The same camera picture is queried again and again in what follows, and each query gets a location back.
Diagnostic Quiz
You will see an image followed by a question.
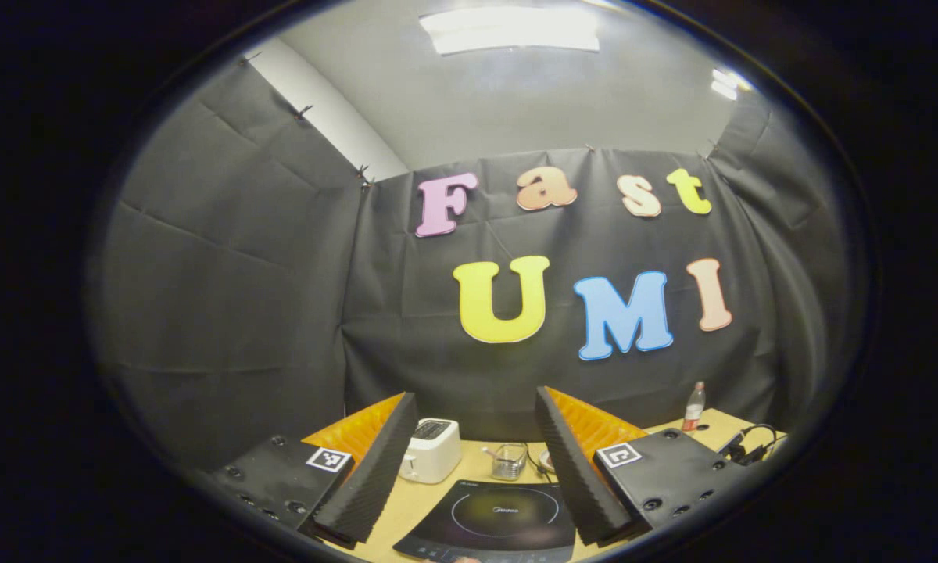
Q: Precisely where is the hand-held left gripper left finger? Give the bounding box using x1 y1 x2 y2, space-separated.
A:
207 391 421 546

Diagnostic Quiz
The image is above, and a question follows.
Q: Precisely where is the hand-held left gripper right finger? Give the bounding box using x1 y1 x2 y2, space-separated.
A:
534 385 747 548

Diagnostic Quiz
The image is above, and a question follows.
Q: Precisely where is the black induction cooktop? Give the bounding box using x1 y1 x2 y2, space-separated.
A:
393 479 577 563

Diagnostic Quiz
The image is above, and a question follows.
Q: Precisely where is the white toaster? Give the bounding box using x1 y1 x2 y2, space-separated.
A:
400 418 462 484

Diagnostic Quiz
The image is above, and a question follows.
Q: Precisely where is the plastic bottle with red label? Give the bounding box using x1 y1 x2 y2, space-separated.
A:
682 382 706 432

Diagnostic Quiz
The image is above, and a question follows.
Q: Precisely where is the black power adapter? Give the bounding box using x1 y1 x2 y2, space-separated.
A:
718 424 782 468

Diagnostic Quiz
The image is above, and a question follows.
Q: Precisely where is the black backdrop cloth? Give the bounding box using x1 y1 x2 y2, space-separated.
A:
86 59 865 470

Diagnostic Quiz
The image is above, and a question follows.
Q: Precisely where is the ceiling light panel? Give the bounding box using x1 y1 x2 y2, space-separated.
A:
711 69 753 101
420 8 600 56

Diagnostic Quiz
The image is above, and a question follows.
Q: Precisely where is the black power cable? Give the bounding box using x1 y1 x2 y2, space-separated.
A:
522 443 554 479

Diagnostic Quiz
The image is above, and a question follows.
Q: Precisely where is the wire mesh basket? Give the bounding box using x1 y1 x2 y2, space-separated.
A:
489 443 528 480

